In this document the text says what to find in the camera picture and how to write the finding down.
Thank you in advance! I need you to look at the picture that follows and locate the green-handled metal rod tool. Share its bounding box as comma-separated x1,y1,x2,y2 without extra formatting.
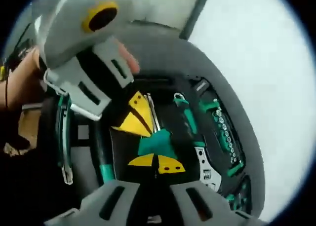
137,92,179,161

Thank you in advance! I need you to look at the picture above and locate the green silver saw tool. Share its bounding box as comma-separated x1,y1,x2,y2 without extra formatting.
55,94,75,186

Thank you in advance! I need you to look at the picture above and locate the black toolbox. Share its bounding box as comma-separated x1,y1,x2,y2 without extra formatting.
48,74,255,226

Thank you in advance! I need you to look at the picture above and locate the brown cardboard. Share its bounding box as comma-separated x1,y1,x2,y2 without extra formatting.
3,109,41,159

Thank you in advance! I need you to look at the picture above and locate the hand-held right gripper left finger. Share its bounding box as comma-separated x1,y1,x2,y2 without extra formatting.
44,153,156,226

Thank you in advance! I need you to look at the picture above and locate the green bit tool set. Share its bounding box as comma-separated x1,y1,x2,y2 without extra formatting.
226,175,253,211

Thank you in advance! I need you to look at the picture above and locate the black partition frame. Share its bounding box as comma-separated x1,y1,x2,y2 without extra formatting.
178,0,213,40

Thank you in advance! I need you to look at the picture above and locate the green black knife tool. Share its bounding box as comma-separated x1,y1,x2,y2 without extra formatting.
172,92,198,135

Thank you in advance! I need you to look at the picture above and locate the silver wrench tool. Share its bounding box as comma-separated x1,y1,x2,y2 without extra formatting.
194,146,223,191

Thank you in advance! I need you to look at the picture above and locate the black green handle tool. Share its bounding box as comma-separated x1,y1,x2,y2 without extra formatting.
94,126,116,186

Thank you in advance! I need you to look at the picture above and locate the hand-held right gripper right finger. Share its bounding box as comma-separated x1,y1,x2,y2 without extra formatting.
157,154,267,226

